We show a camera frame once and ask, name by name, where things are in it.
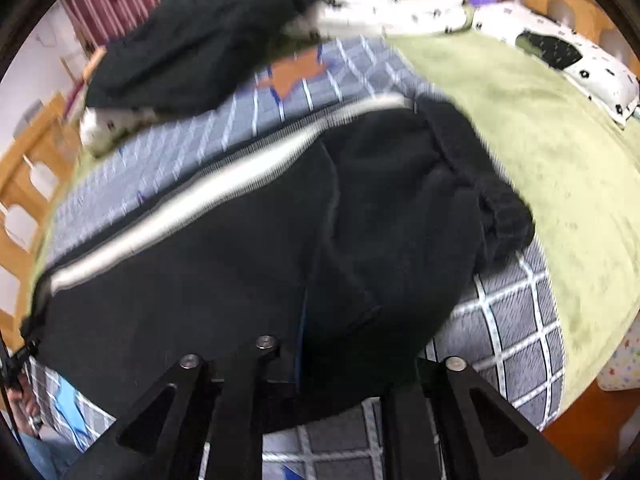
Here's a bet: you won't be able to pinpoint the black pants with white stripe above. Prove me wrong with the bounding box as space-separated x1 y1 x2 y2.
22 93 535 429

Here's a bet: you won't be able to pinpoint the blue grid blanket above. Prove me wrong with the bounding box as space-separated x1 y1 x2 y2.
22 38 556 479

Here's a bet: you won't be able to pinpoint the green bed sheet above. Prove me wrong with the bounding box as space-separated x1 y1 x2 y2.
36 30 639 425

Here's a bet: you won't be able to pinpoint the black jacket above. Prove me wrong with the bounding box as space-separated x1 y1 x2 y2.
86 0 317 115

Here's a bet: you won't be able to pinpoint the white floral quilt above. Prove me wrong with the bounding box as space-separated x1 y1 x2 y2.
79 0 639 162

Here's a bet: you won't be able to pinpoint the wooden bed frame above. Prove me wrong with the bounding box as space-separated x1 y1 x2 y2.
1 0 639 350

